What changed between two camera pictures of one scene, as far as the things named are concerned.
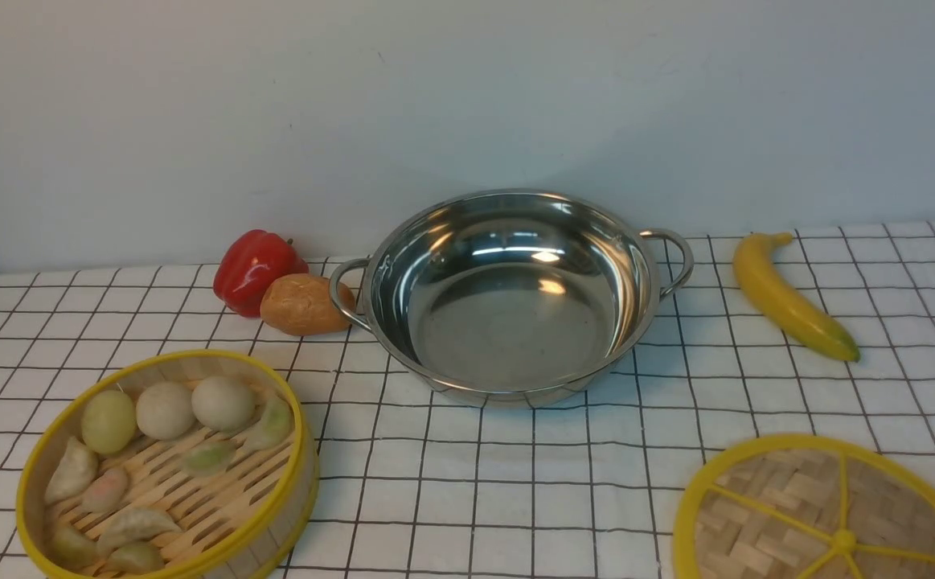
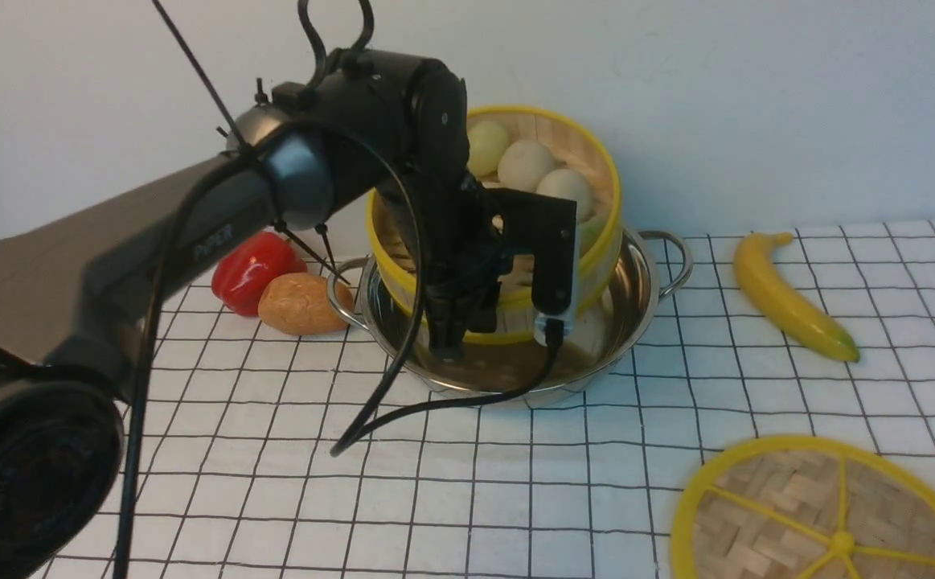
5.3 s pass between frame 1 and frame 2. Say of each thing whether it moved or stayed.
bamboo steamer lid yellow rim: stayed
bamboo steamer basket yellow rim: moved
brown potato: stayed
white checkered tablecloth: stayed
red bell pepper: stayed
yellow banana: stayed
